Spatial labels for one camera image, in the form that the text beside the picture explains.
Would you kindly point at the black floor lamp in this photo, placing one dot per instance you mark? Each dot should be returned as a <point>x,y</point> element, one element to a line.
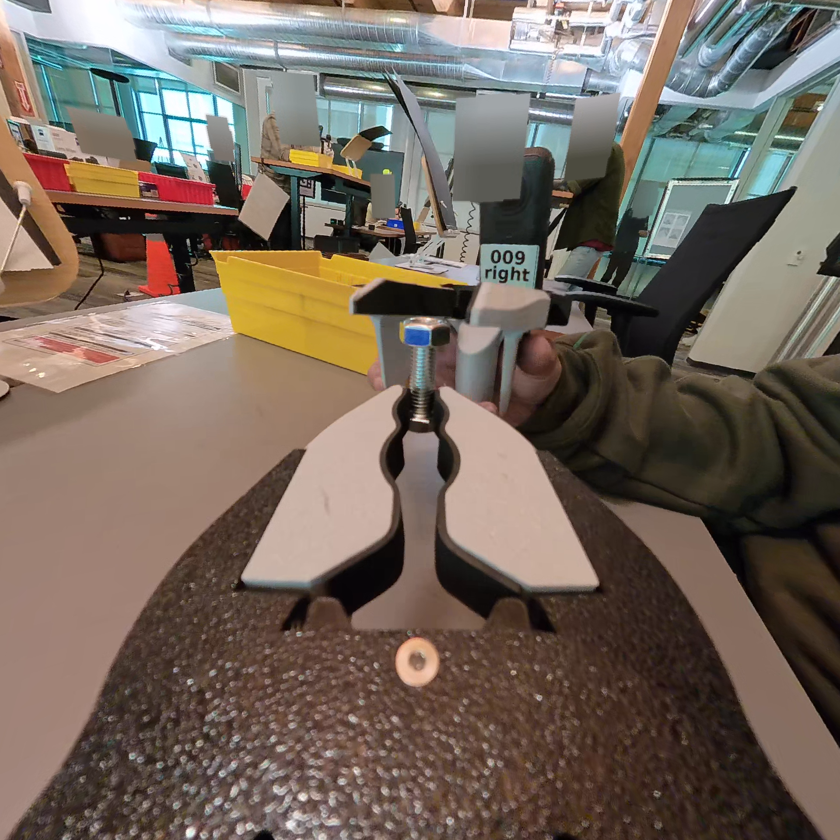
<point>108,73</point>

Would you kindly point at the red parts bin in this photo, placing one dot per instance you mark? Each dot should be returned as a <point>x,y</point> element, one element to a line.
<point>46,172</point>
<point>177,190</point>

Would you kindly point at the small yellow parts bin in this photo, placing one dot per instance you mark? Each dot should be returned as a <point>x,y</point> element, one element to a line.
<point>102,180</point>
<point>308,157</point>

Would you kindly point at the large yellow storage bin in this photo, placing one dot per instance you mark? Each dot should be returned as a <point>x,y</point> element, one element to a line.
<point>295,308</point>

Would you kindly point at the wood-edged grey table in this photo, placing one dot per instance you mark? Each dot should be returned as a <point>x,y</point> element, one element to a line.
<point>433,266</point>

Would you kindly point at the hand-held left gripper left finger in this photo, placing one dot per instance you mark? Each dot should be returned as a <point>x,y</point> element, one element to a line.
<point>328,505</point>

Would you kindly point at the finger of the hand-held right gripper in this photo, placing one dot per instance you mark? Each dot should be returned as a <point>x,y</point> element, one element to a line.
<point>508,305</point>
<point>400,298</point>

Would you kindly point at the dark faced document stand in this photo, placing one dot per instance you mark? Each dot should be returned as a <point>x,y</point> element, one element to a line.
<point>436,184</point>

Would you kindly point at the grey desk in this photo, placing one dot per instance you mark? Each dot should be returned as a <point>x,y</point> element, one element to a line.
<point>164,499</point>

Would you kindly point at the green leg standing desk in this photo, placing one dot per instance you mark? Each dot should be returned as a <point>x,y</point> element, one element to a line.
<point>308,167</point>

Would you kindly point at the red label laminated sheet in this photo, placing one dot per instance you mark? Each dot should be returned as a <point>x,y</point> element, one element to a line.
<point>98,348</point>

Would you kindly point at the wooden top workbench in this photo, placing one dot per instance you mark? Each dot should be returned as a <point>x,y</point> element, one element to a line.
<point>131,205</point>

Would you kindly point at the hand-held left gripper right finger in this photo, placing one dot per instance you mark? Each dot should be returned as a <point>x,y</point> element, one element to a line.
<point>518,518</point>

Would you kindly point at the person's right hand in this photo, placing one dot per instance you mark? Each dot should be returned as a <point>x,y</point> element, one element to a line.
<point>541,374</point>

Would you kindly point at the person's right forearm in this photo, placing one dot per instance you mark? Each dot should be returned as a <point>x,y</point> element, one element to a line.
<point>689,426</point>

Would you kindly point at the black office chair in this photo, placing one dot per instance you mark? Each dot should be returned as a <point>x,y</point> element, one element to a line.
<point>722,262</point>

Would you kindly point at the orange traffic cone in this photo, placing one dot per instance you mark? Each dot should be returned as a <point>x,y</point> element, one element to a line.
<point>161,269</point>

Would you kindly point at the silver bolt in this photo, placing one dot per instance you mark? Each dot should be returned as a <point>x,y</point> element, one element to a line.
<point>420,387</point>

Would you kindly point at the silver hex nut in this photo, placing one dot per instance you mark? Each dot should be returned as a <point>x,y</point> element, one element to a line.
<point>423,334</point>

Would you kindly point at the grey notice board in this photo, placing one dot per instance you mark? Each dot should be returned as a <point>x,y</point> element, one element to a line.
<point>695,210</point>

